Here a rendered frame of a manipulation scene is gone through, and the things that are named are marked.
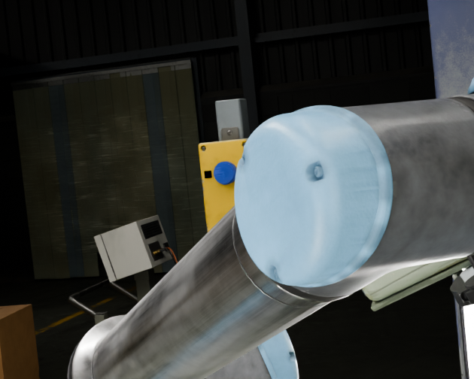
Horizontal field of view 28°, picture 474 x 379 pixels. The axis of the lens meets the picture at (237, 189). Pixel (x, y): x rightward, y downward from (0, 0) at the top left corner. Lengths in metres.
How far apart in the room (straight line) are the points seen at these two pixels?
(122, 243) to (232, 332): 3.07
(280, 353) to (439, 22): 0.94
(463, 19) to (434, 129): 1.33
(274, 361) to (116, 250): 2.71
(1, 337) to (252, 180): 3.88
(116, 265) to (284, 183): 3.26
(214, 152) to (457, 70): 0.57
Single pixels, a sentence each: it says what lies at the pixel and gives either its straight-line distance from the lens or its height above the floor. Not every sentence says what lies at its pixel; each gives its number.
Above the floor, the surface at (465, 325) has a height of 1.16.
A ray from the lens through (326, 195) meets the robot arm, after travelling 0.45.
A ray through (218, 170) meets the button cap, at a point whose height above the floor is 1.49.
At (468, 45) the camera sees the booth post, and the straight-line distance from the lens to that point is 1.82.
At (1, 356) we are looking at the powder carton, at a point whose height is 0.70.
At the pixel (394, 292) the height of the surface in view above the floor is 1.40.
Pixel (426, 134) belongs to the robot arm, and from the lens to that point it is 0.49.
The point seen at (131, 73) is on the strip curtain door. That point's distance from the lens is 11.62.
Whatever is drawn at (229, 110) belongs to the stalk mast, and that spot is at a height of 1.62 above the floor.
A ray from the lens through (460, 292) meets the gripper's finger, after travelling 0.80.
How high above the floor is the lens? 1.55
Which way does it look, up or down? 3 degrees down
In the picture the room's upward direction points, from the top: 6 degrees counter-clockwise
